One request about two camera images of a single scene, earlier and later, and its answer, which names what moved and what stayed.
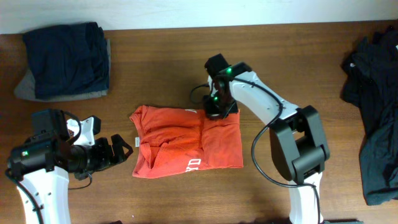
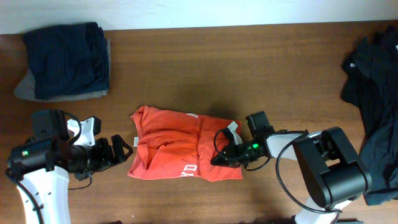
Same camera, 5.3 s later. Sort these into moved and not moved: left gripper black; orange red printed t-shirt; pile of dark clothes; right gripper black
Moved: right gripper black; orange red printed t-shirt
Not moved: pile of dark clothes; left gripper black
